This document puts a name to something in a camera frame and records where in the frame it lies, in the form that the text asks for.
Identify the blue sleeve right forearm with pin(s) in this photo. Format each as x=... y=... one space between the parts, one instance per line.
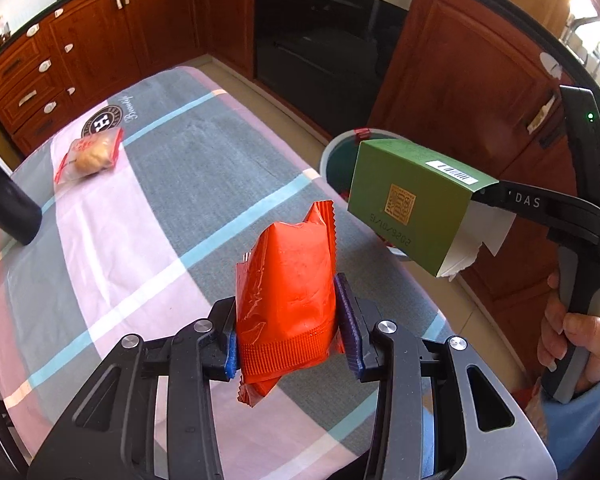
x=569 y=427

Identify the wooden kitchen cabinets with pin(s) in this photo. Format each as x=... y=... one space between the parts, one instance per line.
x=475 y=79

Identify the grey trash bin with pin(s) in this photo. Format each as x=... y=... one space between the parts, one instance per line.
x=338 y=161

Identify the green cardboard box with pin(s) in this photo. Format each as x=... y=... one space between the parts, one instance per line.
x=422 y=202

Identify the person's right hand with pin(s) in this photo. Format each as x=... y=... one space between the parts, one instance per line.
x=560 y=328

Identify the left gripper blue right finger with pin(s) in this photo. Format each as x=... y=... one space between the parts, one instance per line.
x=350 y=321

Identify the orange snack packet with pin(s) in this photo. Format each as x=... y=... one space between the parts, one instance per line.
x=286 y=301

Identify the clear bag with snack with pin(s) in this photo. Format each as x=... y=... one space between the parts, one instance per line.
x=90 y=155

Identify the checked tablecloth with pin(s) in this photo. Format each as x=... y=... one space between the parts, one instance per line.
x=148 y=247

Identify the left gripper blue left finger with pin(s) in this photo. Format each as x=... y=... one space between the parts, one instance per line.
x=231 y=356

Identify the black built-in oven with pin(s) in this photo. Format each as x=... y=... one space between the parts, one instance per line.
x=327 y=58

